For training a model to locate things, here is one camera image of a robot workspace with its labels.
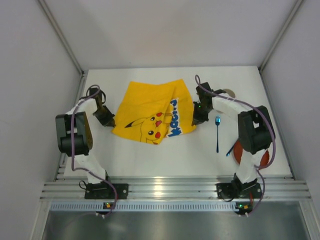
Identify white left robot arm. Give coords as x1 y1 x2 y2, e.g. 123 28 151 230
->
55 84 116 190

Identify aluminium corner post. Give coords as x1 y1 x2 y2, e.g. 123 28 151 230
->
36 0 84 75
258 0 305 74

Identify right aluminium corner post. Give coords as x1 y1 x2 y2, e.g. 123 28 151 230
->
258 0 305 74

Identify beige paper cup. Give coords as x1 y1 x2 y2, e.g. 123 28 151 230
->
223 88 236 98

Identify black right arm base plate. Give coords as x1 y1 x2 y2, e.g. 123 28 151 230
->
216 183 262 202

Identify blue metallic fork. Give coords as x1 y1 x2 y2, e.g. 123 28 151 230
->
215 115 221 153

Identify slotted grey cable duct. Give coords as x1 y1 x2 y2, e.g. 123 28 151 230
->
50 201 239 212

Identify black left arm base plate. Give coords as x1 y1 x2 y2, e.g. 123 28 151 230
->
84 182 129 200

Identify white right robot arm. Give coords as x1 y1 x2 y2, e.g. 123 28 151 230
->
192 77 276 202

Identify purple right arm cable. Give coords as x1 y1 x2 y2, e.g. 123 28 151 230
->
194 73 277 217

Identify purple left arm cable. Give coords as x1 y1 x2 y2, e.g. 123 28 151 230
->
70 85 118 217

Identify red-orange plate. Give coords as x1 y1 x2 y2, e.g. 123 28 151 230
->
232 140 270 169

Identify aluminium mounting rail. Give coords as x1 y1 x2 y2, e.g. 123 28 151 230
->
40 177 311 201

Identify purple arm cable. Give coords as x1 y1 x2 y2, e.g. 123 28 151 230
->
194 73 277 217
70 85 118 217

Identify yellow Pikachu cloth placemat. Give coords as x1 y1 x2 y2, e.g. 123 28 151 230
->
112 79 196 145

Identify blue metallic spoon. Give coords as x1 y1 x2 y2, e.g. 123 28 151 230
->
226 143 235 157

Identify left aluminium corner post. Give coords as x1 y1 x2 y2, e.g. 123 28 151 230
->
36 0 84 75

